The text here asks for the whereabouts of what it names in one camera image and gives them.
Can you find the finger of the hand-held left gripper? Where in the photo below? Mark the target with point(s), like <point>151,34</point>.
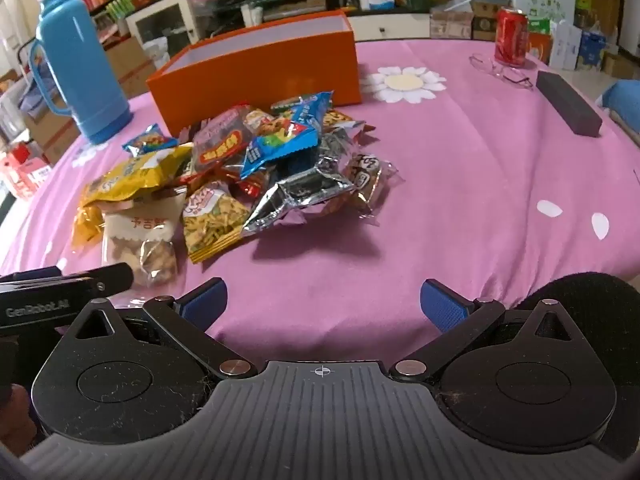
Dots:
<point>117,275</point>

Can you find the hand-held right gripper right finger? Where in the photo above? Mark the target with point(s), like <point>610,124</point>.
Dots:
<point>442,306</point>

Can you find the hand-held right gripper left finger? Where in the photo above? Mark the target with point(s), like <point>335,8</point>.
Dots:
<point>202,301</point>

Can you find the white clear biscuit packet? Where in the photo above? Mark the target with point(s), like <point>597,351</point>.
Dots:
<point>137,240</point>

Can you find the orange snack packet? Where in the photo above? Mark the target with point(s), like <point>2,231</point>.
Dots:
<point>85,225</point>

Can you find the green yellow chips packet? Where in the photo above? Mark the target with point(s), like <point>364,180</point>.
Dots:
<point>212,222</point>

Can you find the small blue yellow snack packet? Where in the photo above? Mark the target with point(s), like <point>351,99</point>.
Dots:
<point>150,141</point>

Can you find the silver foil snack packet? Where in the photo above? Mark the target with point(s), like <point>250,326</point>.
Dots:
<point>295,195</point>

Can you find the clear brown pastry packet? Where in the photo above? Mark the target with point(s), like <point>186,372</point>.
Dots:
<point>367,180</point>

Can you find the red snack packet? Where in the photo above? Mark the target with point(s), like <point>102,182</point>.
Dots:
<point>220,147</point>

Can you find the black silver snack packet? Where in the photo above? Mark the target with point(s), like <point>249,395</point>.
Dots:
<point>335,150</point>

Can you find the orange box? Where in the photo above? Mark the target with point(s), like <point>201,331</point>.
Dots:
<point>260,75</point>

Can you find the pink floral tablecloth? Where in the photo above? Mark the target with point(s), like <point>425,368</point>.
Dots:
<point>350,220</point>

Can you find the red white carton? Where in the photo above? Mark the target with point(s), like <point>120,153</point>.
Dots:
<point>25,170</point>

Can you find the tall cardboard box red tape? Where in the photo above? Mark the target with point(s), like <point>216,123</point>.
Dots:
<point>132,67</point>

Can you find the blue thermos flask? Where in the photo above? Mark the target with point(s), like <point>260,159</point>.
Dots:
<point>75,60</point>

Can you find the dark grey rectangular case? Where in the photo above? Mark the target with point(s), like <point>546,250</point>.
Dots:
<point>570,102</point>

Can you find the white glass door cabinet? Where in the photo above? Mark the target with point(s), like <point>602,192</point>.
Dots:
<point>160,22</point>

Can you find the red soda can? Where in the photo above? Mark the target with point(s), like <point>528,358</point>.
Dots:
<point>511,37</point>

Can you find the blue cloth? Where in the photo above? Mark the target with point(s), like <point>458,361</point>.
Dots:
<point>622,95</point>

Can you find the clear frame eyeglasses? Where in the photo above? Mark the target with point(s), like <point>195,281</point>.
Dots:
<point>517,79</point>

